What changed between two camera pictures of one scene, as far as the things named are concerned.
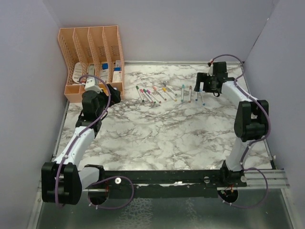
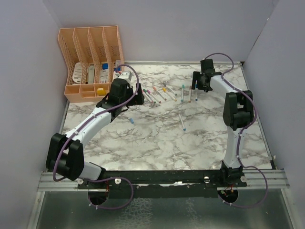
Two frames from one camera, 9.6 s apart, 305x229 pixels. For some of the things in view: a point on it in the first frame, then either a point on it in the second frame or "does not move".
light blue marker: (203, 103) -> (184, 129)
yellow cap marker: (165, 89) does not move
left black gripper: (115, 95) -> (137, 99)
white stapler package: (91, 69) does not move
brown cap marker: (190, 93) does not move
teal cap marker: (183, 87) does not move
